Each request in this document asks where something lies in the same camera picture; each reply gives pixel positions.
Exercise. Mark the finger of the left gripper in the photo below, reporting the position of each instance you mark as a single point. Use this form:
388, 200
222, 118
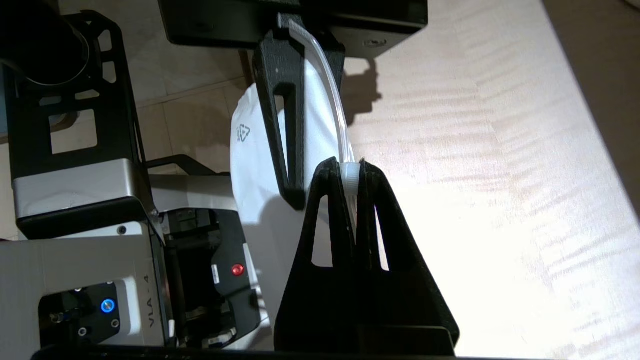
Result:
297, 150
336, 60

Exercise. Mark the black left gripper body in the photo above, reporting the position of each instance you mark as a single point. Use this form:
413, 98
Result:
225, 22

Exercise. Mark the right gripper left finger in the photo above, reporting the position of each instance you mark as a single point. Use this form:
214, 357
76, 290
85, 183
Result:
315, 305

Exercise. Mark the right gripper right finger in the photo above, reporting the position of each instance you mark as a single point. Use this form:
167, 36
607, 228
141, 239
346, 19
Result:
405, 305

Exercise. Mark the white floral zip pouch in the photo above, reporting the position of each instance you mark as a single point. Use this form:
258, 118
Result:
250, 165

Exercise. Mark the grey black robot base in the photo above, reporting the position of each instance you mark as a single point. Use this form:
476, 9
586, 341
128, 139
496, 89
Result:
75, 190

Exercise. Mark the red emergency stop button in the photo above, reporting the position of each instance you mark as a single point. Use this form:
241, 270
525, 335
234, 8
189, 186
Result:
237, 270

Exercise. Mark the beige wooden desk with hutch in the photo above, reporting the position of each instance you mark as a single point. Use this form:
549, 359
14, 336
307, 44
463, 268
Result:
475, 175

